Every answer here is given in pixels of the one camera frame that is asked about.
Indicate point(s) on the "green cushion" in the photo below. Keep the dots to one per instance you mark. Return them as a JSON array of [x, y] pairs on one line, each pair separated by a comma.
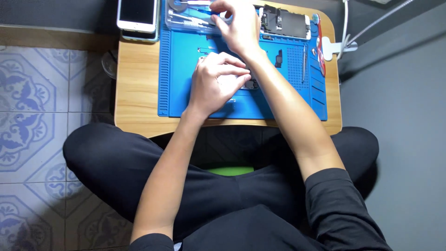
[[230, 171]]

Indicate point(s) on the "person's left hand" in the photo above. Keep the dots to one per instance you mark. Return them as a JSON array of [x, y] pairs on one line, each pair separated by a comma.
[[207, 87]]

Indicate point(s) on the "grey metal gooseneck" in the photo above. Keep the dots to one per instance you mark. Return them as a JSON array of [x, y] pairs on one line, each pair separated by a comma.
[[378, 21]]

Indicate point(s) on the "grey round suction cup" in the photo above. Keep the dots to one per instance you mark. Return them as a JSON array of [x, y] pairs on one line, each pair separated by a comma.
[[177, 5]]

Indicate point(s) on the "white lamp clamp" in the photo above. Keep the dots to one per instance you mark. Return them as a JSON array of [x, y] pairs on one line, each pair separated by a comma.
[[334, 47]]

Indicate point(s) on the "clear plastic tool case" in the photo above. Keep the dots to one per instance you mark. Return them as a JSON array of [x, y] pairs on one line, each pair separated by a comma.
[[177, 25]]

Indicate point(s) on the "small metal bracket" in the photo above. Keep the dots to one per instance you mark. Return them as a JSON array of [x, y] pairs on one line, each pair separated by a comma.
[[202, 50]]

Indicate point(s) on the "white smartphone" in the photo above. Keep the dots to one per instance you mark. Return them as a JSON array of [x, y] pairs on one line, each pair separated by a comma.
[[137, 14]]

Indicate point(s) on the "small wooden table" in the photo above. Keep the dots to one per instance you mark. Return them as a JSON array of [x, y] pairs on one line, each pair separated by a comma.
[[137, 83]]

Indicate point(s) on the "opened white phone screen assembly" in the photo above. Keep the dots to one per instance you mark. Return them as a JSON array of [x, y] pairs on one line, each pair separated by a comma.
[[289, 24]]

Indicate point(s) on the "person's right hand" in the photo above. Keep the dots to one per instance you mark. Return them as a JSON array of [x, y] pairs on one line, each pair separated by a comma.
[[242, 29]]

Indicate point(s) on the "light blue brush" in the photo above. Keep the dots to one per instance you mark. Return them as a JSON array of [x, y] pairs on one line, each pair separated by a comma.
[[315, 18]]

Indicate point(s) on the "silver metal tool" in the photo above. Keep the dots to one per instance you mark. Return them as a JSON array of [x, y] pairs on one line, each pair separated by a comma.
[[190, 18]]

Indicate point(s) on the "blue silicone repair mat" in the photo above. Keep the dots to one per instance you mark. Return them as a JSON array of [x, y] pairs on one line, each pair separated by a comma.
[[181, 80]]

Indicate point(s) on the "small black phone part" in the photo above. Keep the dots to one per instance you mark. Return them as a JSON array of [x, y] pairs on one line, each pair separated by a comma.
[[278, 59]]

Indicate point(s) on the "silver tweezers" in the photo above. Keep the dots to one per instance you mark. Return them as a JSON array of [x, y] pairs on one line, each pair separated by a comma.
[[304, 64]]

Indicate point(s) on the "grey phone component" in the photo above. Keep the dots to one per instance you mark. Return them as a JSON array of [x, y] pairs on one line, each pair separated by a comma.
[[253, 84]]

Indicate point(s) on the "black trousers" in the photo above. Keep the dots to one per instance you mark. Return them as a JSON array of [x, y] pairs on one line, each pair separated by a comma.
[[111, 164]]

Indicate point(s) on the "blue screwdriver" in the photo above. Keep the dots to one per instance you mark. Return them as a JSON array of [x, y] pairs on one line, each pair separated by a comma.
[[206, 10]]

